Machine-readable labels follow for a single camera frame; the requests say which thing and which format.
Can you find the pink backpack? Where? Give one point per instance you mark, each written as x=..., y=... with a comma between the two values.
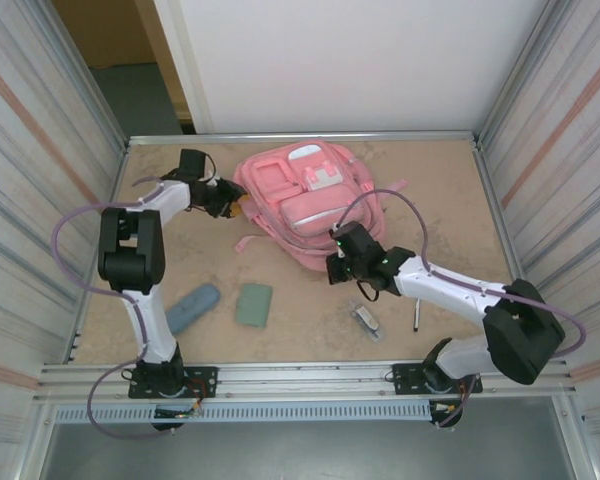
x=310, y=215

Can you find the blue pencil case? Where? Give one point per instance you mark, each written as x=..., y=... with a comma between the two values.
x=192, y=307

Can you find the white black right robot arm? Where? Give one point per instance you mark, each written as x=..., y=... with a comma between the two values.
x=445, y=290

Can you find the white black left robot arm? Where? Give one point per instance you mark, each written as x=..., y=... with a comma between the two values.
x=130, y=250

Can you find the black marker pen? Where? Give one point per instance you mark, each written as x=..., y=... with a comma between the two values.
x=416, y=317

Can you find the small circuit board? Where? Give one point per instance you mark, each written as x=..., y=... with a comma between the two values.
x=445, y=408
x=177, y=412

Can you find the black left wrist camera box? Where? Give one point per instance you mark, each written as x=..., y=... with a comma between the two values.
x=192, y=164

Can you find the aluminium table edge rail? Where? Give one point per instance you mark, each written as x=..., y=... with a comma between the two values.
x=300, y=139

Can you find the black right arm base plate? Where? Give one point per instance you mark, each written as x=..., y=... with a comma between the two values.
x=410, y=375

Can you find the aluminium mounting rail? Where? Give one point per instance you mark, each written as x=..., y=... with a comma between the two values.
x=305, y=377

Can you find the white door frame post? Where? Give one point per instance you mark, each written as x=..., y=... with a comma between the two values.
x=180, y=65

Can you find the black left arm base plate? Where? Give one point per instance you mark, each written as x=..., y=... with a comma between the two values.
x=205, y=382

